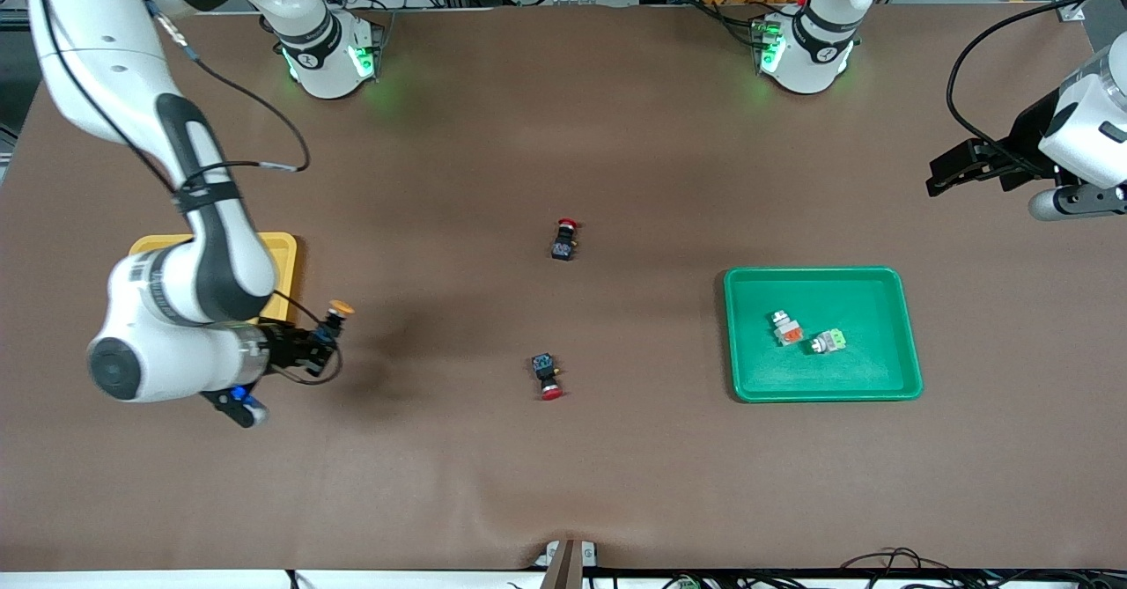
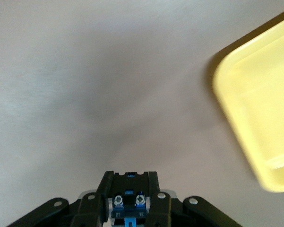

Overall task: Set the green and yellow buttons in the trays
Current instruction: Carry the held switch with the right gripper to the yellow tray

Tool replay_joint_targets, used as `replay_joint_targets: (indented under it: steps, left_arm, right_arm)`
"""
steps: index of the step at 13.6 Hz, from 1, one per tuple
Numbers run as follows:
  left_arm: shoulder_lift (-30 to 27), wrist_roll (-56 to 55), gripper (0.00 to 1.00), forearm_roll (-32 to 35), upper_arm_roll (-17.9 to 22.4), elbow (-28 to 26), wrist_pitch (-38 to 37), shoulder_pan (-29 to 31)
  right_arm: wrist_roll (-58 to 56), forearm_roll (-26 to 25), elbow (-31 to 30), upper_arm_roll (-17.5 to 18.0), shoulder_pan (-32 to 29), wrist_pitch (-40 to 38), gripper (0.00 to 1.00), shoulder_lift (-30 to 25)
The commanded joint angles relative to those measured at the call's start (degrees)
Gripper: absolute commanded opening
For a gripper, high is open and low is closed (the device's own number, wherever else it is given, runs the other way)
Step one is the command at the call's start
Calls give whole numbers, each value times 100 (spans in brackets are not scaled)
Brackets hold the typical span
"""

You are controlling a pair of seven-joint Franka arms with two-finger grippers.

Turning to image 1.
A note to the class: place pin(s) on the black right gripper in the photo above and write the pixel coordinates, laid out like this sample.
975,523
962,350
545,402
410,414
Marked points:
283,345

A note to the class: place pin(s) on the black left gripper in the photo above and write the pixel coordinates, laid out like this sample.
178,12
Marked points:
1027,136

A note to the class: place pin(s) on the yellow push button switch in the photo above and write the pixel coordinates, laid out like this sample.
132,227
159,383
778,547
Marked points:
340,309

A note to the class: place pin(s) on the green square push button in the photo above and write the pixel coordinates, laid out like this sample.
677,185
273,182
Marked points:
829,341

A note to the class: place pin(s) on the orange square push button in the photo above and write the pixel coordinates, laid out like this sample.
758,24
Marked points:
788,332

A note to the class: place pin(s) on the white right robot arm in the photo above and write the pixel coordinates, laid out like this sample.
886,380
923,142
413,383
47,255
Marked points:
158,290

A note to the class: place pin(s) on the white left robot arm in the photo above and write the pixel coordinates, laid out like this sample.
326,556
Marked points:
806,56

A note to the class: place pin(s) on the yellow plastic tray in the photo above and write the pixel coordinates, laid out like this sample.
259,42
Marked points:
282,272

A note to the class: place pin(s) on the green plastic tray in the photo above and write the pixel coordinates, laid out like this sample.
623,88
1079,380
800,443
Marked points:
819,378

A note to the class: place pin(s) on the brown table mat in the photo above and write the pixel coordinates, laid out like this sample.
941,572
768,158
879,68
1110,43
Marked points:
563,483

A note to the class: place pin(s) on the red push button switch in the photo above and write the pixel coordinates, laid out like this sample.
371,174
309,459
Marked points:
563,246
546,369

